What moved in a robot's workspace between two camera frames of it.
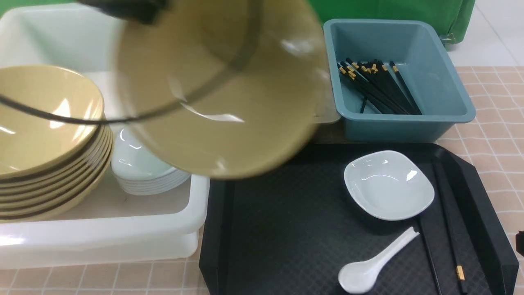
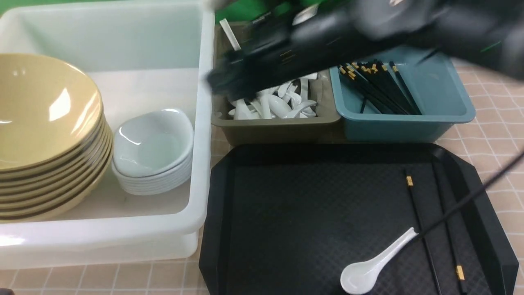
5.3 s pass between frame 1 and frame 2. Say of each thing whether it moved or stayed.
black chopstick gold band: stayed
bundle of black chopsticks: stayed
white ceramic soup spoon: stayed
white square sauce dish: moved
